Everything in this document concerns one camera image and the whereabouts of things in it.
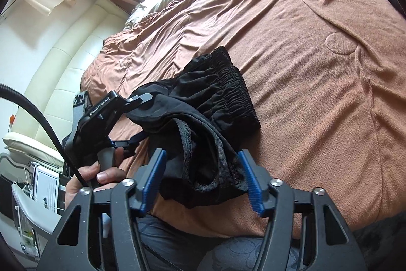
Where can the small orange toy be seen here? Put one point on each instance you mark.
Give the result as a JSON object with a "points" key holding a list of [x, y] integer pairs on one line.
{"points": [[12, 119]]}

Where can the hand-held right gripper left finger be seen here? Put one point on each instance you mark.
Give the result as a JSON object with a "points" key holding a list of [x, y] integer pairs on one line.
{"points": [[152, 182]]}

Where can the person's patterned trouser leg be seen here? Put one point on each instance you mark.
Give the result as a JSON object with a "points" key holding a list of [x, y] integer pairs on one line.
{"points": [[222, 252]]}

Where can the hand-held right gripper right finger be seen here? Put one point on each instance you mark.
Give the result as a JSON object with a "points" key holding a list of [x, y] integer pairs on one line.
{"points": [[250, 185]]}

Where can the brown blanket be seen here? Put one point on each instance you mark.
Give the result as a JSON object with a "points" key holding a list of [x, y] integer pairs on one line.
{"points": [[317, 83]]}

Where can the grey chair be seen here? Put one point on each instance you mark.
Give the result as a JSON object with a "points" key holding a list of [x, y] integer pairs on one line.
{"points": [[28, 210]]}

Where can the black elastic waist pants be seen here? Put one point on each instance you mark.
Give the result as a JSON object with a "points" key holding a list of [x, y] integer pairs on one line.
{"points": [[206, 118]]}

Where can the cream leaning mattress pad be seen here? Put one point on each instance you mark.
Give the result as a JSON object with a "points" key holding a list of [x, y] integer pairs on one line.
{"points": [[28, 148]]}

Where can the cream padded headboard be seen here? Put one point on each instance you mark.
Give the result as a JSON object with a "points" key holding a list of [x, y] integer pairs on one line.
{"points": [[63, 67]]}

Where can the person's left hand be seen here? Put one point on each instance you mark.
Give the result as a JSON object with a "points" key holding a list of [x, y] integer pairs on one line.
{"points": [[107, 176]]}

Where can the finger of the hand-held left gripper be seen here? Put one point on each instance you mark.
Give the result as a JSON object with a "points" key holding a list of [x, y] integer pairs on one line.
{"points": [[141, 100], [127, 141]]}

